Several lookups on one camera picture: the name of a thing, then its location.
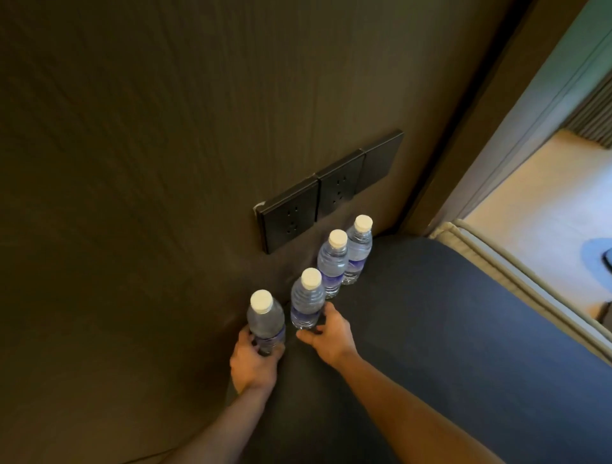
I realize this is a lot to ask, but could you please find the beige padded edge trim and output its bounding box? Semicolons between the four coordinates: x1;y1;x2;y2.
429;219;612;366

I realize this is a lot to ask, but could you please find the person's left hand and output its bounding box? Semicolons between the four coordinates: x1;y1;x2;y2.
229;325;287;395

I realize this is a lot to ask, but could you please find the person's left forearm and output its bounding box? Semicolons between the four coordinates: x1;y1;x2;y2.
163;384;278;464

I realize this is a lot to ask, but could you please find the grey striped curtain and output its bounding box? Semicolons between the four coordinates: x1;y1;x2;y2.
562;72;612;149

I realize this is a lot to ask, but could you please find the blank black wall plate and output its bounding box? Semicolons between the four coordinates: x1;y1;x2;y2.
360;129;405;195

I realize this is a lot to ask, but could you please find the black wall power socket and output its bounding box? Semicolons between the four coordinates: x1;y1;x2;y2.
255;178;320;254
316;149;367;222

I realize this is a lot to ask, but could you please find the person's right forearm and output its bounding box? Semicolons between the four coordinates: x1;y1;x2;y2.
335;351;506;464

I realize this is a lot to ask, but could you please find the person's right hand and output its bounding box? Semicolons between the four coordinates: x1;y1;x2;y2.
296;302;360;369

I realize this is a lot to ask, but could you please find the grey door frame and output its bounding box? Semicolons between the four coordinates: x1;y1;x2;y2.
423;29;612;236

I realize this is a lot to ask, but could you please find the clear water bottle white cap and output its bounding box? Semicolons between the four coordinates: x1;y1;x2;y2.
291;268;327;331
342;214;374;286
317;229;350;300
247;290;287;357

